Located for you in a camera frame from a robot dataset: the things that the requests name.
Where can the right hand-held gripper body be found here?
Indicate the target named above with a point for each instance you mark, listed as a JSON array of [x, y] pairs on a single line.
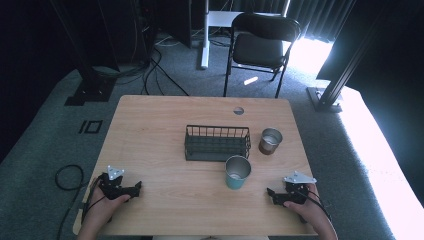
[[295, 192]]

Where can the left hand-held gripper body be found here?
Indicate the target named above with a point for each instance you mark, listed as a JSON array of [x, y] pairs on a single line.
[[112, 190]]

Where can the person's left hand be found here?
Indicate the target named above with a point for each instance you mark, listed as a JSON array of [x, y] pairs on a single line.
[[104, 205]]

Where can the person's right hand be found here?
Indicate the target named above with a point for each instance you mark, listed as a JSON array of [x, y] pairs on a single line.
[[308, 210]]

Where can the teal metal cup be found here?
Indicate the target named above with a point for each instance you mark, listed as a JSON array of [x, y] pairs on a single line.
[[237, 175]]

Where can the brown metal cup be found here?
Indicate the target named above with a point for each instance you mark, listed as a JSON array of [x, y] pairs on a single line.
[[269, 141]]

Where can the black metal stand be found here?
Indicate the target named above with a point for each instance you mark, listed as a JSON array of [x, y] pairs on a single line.
[[328, 96], [91, 85]]

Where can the white strip on floor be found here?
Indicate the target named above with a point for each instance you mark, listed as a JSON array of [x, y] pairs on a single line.
[[250, 80]]

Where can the black folding chair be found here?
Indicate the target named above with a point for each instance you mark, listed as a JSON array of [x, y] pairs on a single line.
[[258, 50]]

